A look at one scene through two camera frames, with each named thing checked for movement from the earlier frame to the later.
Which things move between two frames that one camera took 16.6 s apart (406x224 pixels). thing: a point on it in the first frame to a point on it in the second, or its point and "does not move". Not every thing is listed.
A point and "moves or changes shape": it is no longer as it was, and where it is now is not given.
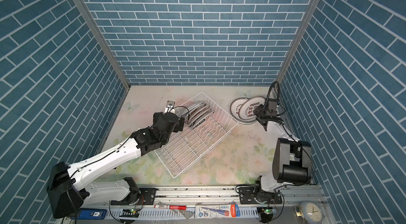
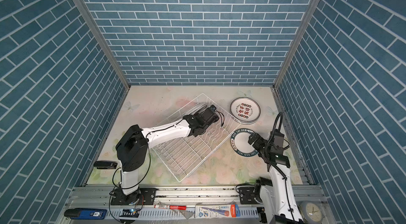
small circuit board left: (129, 213) does not move
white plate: (201, 119) moves or changes shape
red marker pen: (182, 207) does not move
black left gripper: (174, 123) to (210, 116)
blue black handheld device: (84, 213) does not move
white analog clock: (312, 212) does not move
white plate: (199, 117) moves or changes shape
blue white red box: (232, 211) does not move
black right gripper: (257, 111) to (257, 144)
